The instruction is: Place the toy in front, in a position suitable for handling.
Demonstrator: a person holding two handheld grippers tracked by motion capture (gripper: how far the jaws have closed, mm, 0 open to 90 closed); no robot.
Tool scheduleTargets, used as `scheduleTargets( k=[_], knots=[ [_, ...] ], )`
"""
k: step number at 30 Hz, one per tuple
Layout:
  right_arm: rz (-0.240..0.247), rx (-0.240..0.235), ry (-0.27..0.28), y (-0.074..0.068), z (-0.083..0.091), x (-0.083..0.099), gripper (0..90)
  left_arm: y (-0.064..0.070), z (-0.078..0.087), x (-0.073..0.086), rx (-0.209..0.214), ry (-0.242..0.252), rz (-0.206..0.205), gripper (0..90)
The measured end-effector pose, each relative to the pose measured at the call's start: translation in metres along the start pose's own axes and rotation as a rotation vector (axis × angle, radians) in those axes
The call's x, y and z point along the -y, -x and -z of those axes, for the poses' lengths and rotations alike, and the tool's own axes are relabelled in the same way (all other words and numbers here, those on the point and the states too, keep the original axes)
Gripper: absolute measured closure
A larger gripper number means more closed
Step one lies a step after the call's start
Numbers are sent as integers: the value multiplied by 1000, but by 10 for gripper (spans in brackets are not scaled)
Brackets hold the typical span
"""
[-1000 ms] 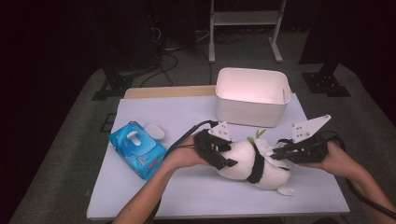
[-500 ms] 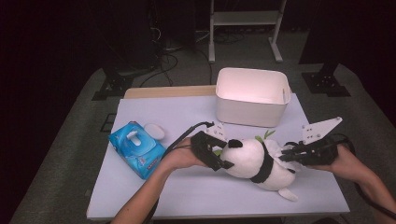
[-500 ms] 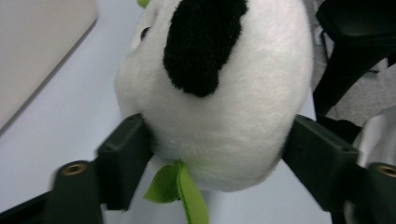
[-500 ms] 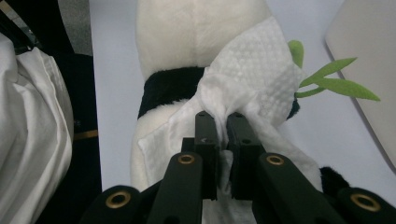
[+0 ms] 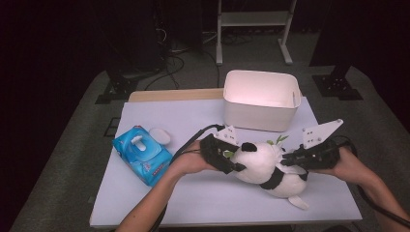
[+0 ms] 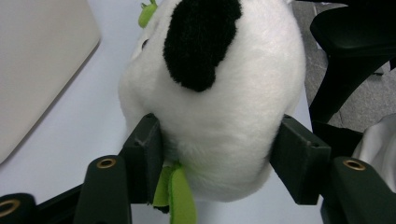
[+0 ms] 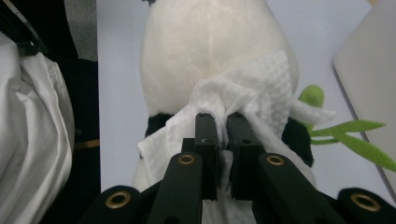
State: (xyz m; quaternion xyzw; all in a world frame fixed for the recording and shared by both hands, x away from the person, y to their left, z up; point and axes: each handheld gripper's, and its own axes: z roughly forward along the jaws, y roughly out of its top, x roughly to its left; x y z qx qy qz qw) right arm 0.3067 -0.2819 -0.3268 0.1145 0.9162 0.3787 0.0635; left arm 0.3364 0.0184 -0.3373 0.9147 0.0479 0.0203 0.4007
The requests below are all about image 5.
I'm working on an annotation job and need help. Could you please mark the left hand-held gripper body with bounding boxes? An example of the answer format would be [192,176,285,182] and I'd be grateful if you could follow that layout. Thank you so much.
[199,125,241,175]

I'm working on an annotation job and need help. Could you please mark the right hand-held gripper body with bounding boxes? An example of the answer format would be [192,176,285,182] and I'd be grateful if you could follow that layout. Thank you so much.
[299,119,344,171]

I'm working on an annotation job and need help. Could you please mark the panda plush toy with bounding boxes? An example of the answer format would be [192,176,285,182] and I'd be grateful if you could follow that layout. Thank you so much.
[229,134,310,212]

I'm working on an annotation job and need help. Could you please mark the white storage box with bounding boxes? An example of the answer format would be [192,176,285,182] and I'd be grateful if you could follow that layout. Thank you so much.
[222,70,302,132]

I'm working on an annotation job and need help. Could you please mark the blue wet wipes pack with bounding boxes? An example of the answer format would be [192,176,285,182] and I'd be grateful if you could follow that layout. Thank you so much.
[111,125,175,188]

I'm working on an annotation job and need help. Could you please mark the person's left hand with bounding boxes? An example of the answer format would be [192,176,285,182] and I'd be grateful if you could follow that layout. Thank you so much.
[168,141,218,177]

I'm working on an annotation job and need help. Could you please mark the person's right hand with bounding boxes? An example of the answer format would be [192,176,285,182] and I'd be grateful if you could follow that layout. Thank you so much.
[320,147,367,185]

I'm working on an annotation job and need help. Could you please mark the white table board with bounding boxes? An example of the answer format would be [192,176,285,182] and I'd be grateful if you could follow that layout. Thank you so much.
[89,96,363,228]

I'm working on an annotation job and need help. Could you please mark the black stand base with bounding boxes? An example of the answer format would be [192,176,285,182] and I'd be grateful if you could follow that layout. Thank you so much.
[95,69,139,105]
[311,64,364,102]

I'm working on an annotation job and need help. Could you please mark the black floor grate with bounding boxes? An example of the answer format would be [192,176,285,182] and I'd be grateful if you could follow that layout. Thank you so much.
[103,117,121,138]

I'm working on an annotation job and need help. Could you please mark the white metal stand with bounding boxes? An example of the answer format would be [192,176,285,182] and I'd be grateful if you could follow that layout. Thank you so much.
[216,0,298,67]

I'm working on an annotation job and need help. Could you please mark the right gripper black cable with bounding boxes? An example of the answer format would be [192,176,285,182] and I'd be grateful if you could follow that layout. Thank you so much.
[332,134,410,228]

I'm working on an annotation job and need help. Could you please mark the black floor cables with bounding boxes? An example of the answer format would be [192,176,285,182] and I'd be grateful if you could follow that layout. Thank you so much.
[143,27,223,92]

